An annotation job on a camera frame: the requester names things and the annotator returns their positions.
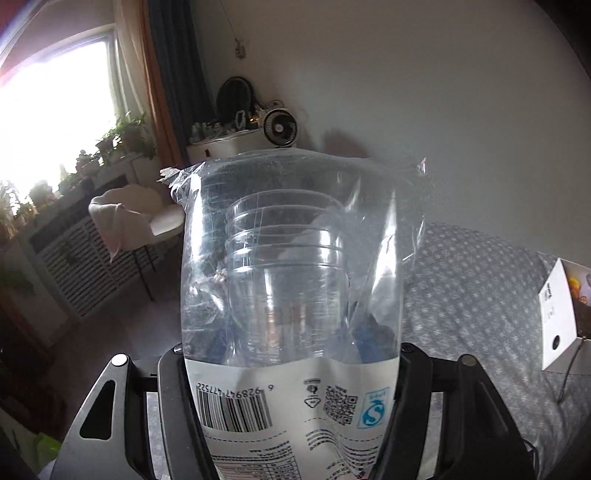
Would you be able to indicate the row of potted plants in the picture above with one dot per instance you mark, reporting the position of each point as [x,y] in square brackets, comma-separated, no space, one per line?
[131,134]

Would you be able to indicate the white chair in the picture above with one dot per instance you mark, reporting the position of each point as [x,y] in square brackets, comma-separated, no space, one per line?
[164,221]

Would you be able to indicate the bag of clear plastic cups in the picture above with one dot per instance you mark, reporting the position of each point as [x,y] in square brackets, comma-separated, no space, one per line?
[295,277]

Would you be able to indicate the pale pink cloth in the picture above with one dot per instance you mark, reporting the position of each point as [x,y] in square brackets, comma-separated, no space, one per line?
[115,217]

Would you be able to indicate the grey patterned bedsheet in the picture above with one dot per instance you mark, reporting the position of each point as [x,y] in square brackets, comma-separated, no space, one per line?
[461,286]

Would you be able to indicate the dark blue curtain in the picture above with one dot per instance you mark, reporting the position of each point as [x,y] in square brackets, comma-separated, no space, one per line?
[180,60]

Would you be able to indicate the yellow toy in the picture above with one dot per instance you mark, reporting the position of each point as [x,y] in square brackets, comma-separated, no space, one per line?
[577,282]

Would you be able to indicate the group of small toiletry bottles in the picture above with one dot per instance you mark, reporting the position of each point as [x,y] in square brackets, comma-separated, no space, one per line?
[207,129]

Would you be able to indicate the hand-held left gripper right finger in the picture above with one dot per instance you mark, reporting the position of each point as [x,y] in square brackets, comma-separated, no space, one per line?
[413,383]

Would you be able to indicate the white standing fan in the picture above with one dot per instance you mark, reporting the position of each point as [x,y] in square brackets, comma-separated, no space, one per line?
[280,128]

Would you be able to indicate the white side table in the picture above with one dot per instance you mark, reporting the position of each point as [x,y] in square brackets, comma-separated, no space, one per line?
[221,145]

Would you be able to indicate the white storage box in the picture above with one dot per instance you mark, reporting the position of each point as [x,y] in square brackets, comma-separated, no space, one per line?
[556,318]

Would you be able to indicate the wall pull switch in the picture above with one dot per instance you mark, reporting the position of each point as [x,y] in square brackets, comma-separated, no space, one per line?
[240,50]

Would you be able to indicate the black standing fan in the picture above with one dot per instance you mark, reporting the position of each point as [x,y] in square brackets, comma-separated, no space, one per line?
[235,99]

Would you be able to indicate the bright window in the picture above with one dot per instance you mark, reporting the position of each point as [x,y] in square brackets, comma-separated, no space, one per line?
[51,115]

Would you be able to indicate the orange curtain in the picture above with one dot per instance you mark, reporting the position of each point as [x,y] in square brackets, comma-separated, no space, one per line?
[150,83]

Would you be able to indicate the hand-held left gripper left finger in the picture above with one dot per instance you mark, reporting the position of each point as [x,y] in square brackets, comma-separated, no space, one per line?
[173,383]

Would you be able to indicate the white slatted radiator cover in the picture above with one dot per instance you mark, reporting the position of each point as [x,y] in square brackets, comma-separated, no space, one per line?
[78,263]

